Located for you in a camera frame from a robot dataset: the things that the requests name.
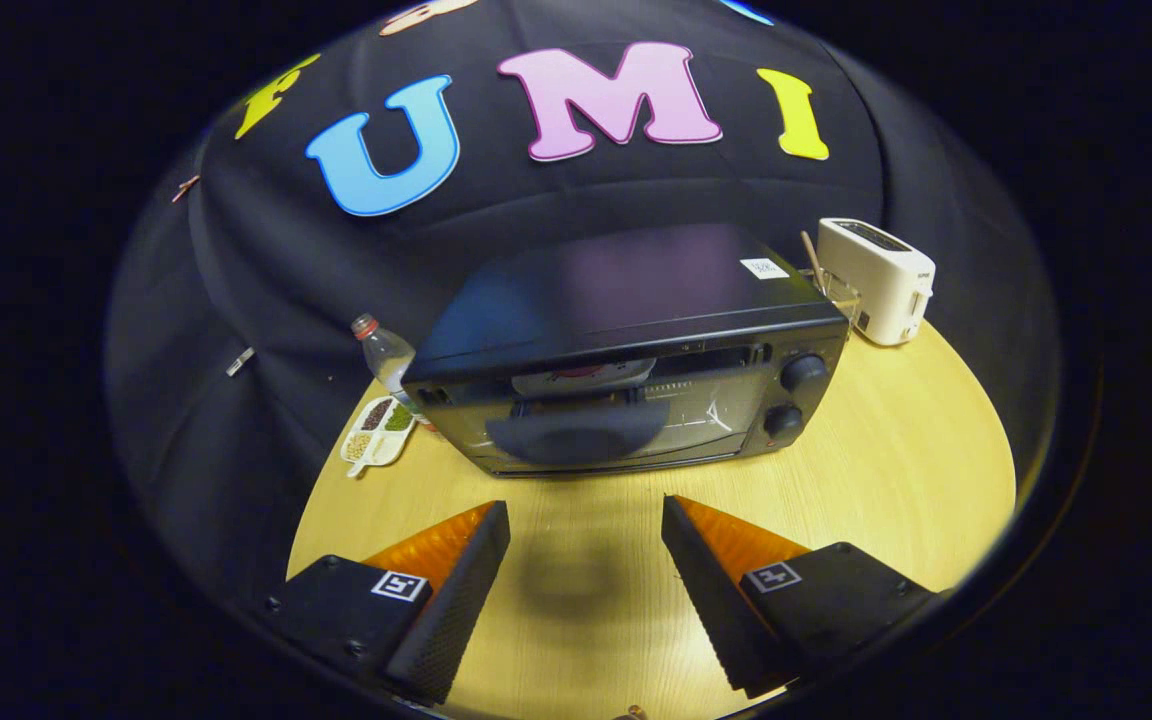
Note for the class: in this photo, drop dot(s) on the white square plate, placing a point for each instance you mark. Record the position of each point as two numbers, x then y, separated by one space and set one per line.
536 384

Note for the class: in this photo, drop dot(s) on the wooden stick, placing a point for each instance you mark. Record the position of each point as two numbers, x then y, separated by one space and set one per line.
812 260

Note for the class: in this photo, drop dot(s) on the black toaster oven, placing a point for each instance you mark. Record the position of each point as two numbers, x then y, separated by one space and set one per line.
616 300

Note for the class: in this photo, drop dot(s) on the white pop-up toaster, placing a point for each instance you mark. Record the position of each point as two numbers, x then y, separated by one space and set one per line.
881 275

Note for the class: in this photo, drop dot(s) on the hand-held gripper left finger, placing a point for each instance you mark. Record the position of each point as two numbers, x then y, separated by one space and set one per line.
446 610

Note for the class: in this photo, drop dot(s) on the red clip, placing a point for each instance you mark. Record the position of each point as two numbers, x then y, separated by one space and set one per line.
186 187

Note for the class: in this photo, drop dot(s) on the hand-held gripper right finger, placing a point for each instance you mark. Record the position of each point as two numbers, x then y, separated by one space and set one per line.
711 600

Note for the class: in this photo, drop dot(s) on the silver clip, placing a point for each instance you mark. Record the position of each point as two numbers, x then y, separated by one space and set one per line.
239 361

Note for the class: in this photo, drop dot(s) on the clear plastic bottle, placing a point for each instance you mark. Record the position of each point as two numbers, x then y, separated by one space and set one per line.
386 355

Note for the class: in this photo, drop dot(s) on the white divided snack tray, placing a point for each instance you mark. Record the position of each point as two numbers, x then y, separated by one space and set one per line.
376 430

